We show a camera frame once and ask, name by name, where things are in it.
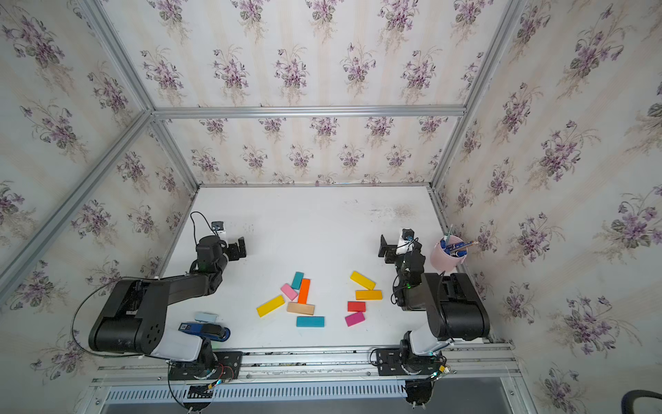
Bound small teal wooden block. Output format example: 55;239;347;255
291;272;304;291

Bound pink wooden block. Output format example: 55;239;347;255
280;284;298;302

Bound orange wooden block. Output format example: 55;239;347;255
298;279;310;305

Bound natural wood block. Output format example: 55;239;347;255
286;302;315;317

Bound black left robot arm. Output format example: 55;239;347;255
88;236;247;362

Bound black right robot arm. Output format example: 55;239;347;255
378;229;491;368

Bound amber yellow wooden block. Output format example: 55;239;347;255
355;290;383;301

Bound pink pen cup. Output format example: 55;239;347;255
430;236;468;274

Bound red wooden block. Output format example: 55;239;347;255
348;301;367;313

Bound blue pens in cup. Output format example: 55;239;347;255
440;225;478;258

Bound light blue eraser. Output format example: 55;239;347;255
194;312;218;324

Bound magenta wooden block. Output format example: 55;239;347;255
345;312;365;327

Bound blue stapler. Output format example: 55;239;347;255
179;322;231;343

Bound long teal wooden block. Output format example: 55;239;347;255
296;316;325;329

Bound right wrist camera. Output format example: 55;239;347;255
396;229;415;255

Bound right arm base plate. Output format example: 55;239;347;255
369;348;447;376

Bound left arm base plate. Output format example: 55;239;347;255
167;351;243;381

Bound aluminium mounting rail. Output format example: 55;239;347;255
80;342;524;412

